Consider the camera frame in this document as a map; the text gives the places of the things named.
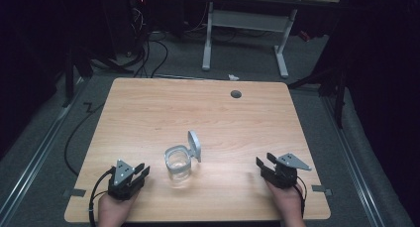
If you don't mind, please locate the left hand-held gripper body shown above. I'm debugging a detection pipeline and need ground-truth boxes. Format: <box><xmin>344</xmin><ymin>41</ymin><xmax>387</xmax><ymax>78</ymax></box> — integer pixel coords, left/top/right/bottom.
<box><xmin>107</xmin><ymin>159</ymin><xmax>147</xmax><ymax>201</ymax></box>

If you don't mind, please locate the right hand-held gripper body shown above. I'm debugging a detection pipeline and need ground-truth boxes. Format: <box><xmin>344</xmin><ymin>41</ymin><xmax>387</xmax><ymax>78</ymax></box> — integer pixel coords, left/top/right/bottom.
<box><xmin>260</xmin><ymin>153</ymin><xmax>313</xmax><ymax>190</ymax></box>

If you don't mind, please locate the person's right hand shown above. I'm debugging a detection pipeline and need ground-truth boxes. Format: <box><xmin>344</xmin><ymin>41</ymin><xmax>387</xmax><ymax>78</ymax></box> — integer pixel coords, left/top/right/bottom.
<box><xmin>264</xmin><ymin>179</ymin><xmax>307</xmax><ymax>227</ymax></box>

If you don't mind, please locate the person's left hand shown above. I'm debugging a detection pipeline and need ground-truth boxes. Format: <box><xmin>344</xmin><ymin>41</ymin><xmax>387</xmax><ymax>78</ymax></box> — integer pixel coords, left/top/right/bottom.
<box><xmin>97</xmin><ymin>189</ymin><xmax>140</xmax><ymax>227</ymax></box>

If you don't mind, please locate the clear glass jar grey lid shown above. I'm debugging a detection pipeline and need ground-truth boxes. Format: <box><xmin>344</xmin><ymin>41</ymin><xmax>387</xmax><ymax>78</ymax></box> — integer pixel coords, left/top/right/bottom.
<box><xmin>163</xmin><ymin>129</ymin><xmax>203</xmax><ymax>185</ymax></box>

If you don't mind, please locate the grey tape strip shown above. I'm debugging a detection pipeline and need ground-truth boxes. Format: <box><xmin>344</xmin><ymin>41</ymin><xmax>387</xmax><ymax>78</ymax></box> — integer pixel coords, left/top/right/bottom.
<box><xmin>311</xmin><ymin>184</ymin><xmax>334</xmax><ymax>197</ymax></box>
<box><xmin>62</xmin><ymin>187</ymin><xmax>87</xmax><ymax>198</ymax></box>

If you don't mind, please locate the black metal stand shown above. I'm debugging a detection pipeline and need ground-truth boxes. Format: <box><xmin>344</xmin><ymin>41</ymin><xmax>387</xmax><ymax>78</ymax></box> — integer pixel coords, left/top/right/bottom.
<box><xmin>60</xmin><ymin>38</ymin><xmax>135</xmax><ymax>108</ymax></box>
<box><xmin>286</xmin><ymin>48</ymin><xmax>352</xmax><ymax>130</ymax></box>

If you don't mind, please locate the white desk with metal legs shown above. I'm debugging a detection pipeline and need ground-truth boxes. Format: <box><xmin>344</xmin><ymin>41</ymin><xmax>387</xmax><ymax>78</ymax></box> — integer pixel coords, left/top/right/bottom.
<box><xmin>200</xmin><ymin>0</ymin><xmax>342</xmax><ymax>79</ymax></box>

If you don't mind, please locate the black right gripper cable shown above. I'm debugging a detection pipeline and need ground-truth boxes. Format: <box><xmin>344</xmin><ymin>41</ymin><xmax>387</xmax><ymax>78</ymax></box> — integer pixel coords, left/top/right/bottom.
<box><xmin>295</xmin><ymin>175</ymin><xmax>308</xmax><ymax>219</ymax></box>

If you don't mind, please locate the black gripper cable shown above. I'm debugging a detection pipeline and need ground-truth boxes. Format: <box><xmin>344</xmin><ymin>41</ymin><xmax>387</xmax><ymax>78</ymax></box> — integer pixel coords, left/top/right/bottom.
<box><xmin>87</xmin><ymin>168</ymin><xmax>117</xmax><ymax>227</ymax></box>
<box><xmin>295</xmin><ymin>175</ymin><xmax>308</xmax><ymax>219</ymax></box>

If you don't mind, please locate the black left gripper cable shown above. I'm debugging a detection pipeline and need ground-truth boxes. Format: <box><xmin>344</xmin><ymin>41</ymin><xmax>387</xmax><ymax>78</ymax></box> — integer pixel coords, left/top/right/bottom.
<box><xmin>87</xmin><ymin>168</ymin><xmax>117</xmax><ymax>227</ymax></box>

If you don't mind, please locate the black floor cable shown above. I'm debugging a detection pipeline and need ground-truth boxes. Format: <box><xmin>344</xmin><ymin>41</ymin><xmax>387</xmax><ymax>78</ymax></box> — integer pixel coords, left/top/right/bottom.
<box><xmin>63</xmin><ymin>101</ymin><xmax>107</xmax><ymax>177</ymax></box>

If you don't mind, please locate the metal floor rail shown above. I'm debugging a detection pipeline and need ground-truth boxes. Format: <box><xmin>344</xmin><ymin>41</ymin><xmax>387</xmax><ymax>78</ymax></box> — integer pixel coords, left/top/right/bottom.
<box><xmin>320</xmin><ymin>95</ymin><xmax>386</xmax><ymax>227</ymax></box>
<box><xmin>0</xmin><ymin>77</ymin><xmax>91</xmax><ymax>225</ymax></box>

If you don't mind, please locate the bundle of black cables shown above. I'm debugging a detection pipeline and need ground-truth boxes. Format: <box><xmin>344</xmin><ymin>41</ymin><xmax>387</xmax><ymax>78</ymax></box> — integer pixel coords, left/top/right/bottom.
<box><xmin>127</xmin><ymin>0</ymin><xmax>170</xmax><ymax>79</ymax></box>

